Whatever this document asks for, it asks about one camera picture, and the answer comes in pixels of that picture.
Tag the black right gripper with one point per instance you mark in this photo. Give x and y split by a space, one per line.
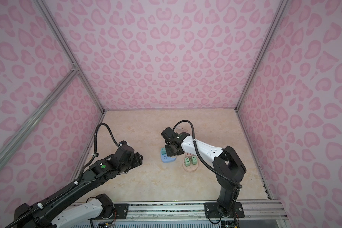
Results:
171 149

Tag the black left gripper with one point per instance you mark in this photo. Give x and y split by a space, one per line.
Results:
136 158

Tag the teal plug adapter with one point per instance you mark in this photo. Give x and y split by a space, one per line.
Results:
163 152

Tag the pink plug adapter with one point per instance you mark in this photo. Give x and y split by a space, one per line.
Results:
188 155

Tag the green plug adapter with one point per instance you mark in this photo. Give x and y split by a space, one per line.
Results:
187 162
194 160

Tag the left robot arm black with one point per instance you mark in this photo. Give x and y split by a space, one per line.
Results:
42 213

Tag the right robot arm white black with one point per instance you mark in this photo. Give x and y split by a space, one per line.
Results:
223 162

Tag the blue square power strip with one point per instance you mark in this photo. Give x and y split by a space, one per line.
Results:
168 159

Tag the pink round power strip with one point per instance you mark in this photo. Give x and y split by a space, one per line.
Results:
191 168

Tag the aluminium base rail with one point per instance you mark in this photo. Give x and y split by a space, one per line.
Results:
177 214

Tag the aluminium frame profile left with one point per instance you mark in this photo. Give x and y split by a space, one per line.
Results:
9 149

